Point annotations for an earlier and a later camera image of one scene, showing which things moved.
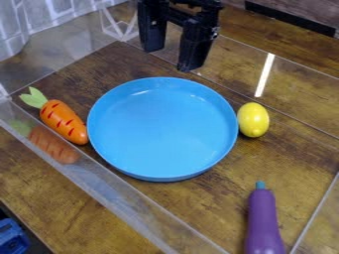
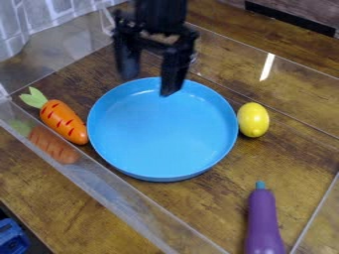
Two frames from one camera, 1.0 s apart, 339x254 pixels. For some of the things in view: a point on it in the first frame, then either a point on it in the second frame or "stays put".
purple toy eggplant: x=262 y=231 stays put
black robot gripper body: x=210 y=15 → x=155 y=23
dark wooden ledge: x=290 y=18 stays put
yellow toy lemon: x=254 y=119 stays put
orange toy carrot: x=58 y=117 stays put
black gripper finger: x=199 y=35 → x=176 y=62
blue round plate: x=162 y=129 stays put
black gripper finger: x=152 y=12 → x=128 y=58
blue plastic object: x=14 y=242 stays put
